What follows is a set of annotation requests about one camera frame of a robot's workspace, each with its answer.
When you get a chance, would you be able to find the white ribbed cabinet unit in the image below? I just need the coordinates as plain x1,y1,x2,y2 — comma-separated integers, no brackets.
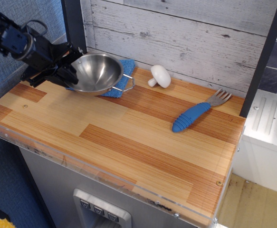
233,90,277,191

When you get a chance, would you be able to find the silver button control panel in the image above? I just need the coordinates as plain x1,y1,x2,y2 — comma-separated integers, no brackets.
73,189,132,228

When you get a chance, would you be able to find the dark grey post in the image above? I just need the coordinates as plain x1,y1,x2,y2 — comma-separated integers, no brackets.
61,0,87,54
239,10,277,117

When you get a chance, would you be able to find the stainless steel two-handled bowl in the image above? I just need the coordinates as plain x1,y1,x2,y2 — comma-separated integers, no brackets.
66,53,135,96

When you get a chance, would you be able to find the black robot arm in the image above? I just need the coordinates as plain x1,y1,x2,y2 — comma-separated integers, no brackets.
0,12,83,87

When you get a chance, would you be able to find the dark grey right post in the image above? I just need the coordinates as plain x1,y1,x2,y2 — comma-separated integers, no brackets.
239,10,277,117

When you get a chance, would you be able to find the white toy mushroom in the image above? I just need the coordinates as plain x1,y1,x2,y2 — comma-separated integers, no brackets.
148,65,171,88

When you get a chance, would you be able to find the blue handled metal fork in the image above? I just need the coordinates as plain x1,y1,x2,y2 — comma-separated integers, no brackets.
172,88,232,133

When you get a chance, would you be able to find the blue folded microfiber cloth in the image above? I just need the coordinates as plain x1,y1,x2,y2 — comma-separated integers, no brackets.
65,58,136,98

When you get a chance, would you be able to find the dark grey left post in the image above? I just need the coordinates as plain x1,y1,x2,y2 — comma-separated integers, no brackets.
61,0,87,54

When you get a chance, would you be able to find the clear acrylic table edge guard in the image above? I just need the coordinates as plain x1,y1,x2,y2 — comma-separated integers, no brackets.
0,116,243,228

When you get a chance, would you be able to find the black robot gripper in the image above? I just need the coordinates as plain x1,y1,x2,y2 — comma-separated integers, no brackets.
19,20,83,88

